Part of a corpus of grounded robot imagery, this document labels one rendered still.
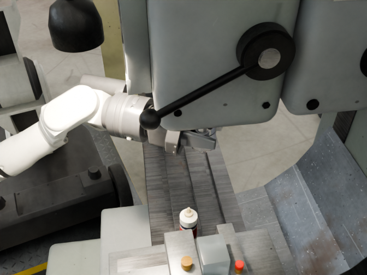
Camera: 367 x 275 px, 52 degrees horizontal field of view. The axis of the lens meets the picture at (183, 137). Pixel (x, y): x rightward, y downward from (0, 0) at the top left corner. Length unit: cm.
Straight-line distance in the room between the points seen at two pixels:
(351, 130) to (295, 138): 170
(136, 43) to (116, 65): 204
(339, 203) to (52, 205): 98
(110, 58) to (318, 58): 213
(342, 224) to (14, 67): 100
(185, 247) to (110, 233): 32
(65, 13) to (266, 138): 218
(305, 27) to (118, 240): 73
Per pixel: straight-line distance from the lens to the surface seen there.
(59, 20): 53
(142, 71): 59
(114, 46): 253
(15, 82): 127
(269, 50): 47
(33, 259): 160
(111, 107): 71
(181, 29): 47
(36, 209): 148
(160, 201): 99
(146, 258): 82
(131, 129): 69
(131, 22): 55
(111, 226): 106
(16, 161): 80
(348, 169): 96
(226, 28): 48
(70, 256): 118
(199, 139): 67
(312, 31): 51
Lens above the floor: 169
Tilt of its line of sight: 42 degrees down
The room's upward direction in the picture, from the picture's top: straight up
